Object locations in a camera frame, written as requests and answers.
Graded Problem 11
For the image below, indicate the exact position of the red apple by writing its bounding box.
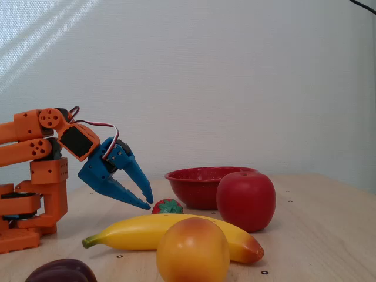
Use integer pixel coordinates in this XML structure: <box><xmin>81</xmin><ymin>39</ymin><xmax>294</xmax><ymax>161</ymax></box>
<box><xmin>216</xmin><ymin>172</ymin><xmax>277</xmax><ymax>233</ymax></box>

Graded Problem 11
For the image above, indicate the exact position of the red strawberry with green leaves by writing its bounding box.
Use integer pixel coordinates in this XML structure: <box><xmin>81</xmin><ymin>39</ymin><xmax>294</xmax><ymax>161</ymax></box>
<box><xmin>151</xmin><ymin>198</ymin><xmax>184</xmax><ymax>215</ymax></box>

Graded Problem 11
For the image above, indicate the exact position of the white red black servo cable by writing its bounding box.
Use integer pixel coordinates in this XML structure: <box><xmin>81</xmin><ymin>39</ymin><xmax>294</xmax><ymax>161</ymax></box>
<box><xmin>68</xmin><ymin>105</ymin><xmax>120</xmax><ymax>161</ymax></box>

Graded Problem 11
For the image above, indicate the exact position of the yellow banana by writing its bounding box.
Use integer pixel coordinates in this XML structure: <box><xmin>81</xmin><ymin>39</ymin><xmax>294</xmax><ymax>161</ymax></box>
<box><xmin>82</xmin><ymin>213</ymin><xmax>264</xmax><ymax>264</ymax></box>

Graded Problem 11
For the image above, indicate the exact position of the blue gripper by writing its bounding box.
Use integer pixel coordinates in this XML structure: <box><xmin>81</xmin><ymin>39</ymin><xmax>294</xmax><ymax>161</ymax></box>
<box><xmin>78</xmin><ymin>137</ymin><xmax>155</xmax><ymax>210</ymax></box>

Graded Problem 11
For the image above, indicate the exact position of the orange yellow peach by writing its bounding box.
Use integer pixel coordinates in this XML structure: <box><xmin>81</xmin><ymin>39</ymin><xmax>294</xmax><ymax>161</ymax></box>
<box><xmin>156</xmin><ymin>217</ymin><xmax>230</xmax><ymax>282</ymax></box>

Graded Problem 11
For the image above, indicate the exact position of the dark purple plum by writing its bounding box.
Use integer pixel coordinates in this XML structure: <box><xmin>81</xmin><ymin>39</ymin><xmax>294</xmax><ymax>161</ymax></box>
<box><xmin>25</xmin><ymin>258</ymin><xmax>98</xmax><ymax>282</ymax></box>

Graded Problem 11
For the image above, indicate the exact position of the red speckled bowl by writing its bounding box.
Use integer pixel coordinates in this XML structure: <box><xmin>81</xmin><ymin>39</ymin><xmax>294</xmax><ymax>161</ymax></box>
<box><xmin>164</xmin><ymin>166</ymin><xmax>261</xmax><ymax>210</ymax></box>

